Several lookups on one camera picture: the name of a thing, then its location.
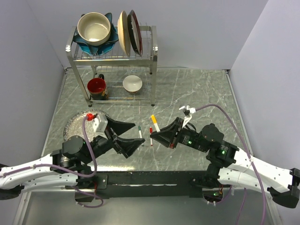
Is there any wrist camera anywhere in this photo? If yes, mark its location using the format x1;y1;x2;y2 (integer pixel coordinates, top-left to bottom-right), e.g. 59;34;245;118
86;113;108;134
179;105;196;127

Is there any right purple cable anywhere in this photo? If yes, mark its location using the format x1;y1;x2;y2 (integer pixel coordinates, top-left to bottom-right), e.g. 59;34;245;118
194;104;267;225

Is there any blue scalloped dish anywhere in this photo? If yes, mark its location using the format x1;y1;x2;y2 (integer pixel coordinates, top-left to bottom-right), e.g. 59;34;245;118
73;13;119;55

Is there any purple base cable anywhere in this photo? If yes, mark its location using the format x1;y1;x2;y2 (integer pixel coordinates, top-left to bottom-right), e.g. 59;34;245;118
75;186;109;209

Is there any metal dish rack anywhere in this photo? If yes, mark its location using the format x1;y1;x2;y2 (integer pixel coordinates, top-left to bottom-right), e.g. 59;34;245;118
65;25;158;107

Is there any speckled grey plate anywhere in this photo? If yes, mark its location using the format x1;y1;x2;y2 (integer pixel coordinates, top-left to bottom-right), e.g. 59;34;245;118
63;109;109;142

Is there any white pen green tip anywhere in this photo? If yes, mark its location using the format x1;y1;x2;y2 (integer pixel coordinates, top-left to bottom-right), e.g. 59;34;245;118
138;130;144;146

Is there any white pen yellow tip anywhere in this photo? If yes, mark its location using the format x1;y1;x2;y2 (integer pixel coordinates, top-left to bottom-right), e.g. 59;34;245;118
154;123;160;132

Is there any black red-rimmed plate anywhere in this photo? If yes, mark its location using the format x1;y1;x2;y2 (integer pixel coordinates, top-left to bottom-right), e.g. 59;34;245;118
127;10;143;56

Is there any yellow pen cap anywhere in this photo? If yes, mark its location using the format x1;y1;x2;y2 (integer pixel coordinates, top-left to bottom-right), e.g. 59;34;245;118
151;115;157;124

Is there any cream plate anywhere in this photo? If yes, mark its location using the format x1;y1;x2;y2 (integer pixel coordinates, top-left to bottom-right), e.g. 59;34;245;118
118;11;130;57

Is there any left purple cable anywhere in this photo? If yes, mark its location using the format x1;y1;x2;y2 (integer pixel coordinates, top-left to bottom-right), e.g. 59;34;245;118
0;118;97;179

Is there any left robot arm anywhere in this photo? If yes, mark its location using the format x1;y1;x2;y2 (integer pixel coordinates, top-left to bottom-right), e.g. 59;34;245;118
0;113;145;200

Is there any beige ceramic bowl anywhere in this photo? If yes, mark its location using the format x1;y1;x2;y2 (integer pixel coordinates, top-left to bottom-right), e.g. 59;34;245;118
77;12;111;46

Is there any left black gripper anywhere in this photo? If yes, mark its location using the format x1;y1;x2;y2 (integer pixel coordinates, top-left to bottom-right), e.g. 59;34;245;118
82;115;146;164

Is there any red and black mug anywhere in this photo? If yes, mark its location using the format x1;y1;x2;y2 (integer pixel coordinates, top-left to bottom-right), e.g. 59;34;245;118
87;74;109;100

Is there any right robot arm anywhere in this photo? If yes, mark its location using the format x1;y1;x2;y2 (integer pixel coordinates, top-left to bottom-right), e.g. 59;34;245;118
150;115;300;209

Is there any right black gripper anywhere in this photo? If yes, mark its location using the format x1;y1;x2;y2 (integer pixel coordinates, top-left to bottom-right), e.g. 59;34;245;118
150;116;209;152

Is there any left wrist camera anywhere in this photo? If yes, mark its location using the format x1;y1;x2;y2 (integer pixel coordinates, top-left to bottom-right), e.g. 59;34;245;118
86;113;108;134

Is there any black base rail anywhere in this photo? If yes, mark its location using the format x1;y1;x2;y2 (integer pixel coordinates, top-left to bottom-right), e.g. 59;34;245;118
76;171;221;199

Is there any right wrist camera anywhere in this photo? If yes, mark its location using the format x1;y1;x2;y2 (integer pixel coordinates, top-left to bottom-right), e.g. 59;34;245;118
179;105;196;127

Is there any small white bowl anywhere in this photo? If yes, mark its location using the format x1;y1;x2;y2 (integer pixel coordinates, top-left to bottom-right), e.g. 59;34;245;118
122;75;143;93

